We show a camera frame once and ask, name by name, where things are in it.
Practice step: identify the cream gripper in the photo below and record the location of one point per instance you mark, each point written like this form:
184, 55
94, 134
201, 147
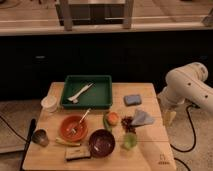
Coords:
168, 117

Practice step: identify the blue sponge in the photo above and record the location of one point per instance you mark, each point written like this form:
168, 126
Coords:
130, 100

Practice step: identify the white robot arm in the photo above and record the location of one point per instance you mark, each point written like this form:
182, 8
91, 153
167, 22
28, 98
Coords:
185, 83

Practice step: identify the purple bowl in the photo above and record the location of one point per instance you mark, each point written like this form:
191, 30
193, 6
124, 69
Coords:
101, 143

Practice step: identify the spoon in orange bowl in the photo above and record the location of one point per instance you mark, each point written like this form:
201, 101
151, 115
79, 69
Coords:
80, 121

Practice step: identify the orange bowl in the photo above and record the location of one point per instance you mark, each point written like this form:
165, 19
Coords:
67, 124

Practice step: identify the grey blue cloth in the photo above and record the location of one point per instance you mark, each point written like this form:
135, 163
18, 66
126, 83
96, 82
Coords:
142, 118

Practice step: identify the dark red toy grapes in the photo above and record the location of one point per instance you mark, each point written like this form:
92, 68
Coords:
126, 124

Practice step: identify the green cup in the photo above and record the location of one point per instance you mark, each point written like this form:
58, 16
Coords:
129, 140

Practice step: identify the orange toy fruit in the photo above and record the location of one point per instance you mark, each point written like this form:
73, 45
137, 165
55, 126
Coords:
112, 118

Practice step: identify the green toy vegetable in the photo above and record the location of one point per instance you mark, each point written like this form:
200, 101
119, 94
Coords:
107, 126

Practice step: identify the green plastic tray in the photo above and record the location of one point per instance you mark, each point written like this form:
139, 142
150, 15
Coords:
97, 96

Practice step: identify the yellow toy banana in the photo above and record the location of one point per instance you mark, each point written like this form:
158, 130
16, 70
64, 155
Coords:
63, 142

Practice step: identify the white cup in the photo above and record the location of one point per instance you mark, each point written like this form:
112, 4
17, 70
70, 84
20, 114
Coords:
49, 103

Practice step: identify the metal cup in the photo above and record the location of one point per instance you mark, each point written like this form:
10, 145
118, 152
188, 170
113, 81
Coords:
40, 137

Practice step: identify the black pole left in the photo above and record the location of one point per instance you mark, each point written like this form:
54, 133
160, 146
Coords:
29, 135

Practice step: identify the wooden chair legs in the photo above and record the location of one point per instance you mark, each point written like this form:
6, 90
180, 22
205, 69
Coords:
94, 13

